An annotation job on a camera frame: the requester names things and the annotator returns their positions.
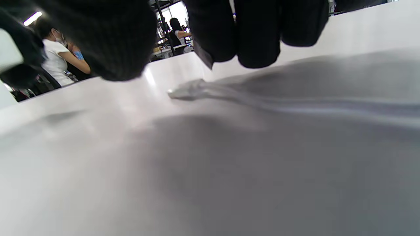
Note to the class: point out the ceiling light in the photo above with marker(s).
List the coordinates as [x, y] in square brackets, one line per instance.
[32, 18]

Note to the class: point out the person's right hand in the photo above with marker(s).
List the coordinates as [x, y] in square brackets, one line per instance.
[115, 39]

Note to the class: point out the person's left hand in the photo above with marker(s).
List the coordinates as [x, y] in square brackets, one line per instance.
[32, 52]

